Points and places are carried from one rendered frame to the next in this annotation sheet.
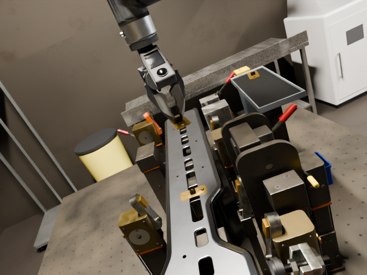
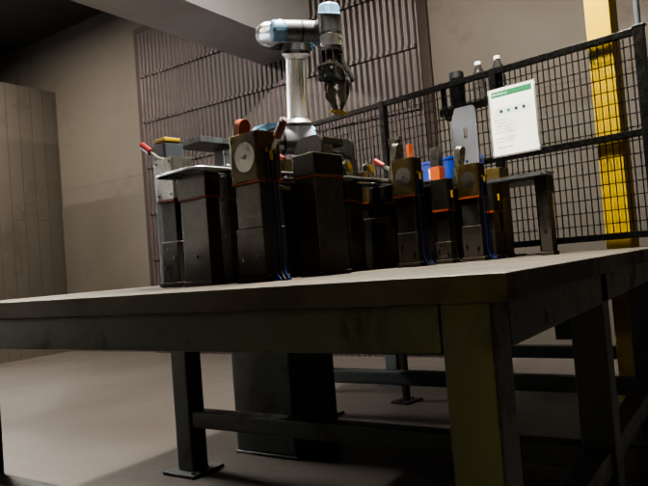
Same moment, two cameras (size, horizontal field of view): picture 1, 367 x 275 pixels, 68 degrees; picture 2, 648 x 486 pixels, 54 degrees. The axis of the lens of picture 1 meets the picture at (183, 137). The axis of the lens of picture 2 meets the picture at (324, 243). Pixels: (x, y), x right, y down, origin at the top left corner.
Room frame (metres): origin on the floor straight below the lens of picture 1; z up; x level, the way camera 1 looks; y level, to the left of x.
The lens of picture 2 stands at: (2.46, 1.21, 0.73)
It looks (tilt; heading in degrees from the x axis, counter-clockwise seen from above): 2 degrees up; 217
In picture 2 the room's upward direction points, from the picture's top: 5 degrees counter-clockwise
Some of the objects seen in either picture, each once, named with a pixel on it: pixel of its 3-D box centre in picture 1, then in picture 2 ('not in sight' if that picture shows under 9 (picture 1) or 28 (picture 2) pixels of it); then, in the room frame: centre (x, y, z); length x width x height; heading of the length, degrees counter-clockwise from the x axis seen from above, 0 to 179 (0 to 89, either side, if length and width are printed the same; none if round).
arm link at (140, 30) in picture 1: (137, 31); (332, 42); (0.68, 0.00, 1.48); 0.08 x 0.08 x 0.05
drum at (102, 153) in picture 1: (111, 167); not in sight; (2.54, 0.79, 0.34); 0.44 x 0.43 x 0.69; 93
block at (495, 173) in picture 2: not in sight; (499, 213); (-0.04, 0.25, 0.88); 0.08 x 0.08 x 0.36; 84
